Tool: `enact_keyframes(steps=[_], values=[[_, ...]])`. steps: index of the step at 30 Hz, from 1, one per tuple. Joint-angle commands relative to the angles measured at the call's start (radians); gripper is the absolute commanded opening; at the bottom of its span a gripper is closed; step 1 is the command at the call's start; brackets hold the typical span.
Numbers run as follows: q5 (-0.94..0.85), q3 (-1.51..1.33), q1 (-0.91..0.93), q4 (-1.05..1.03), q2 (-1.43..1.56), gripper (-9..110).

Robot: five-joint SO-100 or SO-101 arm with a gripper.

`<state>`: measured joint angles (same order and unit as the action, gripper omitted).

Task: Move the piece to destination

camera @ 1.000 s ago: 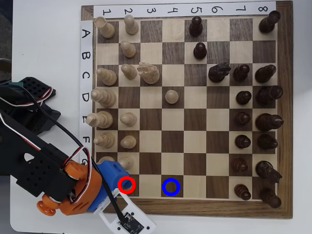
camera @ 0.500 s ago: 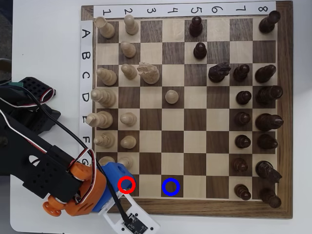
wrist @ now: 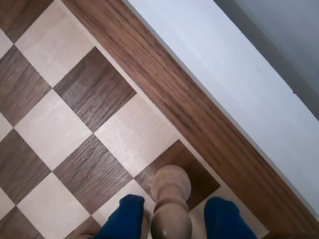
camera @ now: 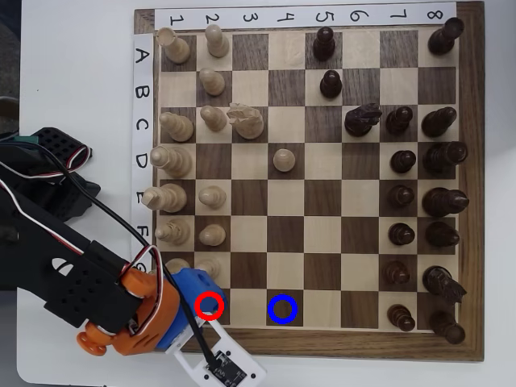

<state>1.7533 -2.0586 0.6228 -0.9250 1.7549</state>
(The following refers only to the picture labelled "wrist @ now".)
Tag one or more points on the wooden chessboard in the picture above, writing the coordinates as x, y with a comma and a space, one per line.
159, 74

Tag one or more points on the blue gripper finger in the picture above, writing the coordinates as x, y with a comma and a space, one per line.
224, 221
124, 219

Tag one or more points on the light wooden pawn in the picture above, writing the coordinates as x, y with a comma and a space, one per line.
172, 199

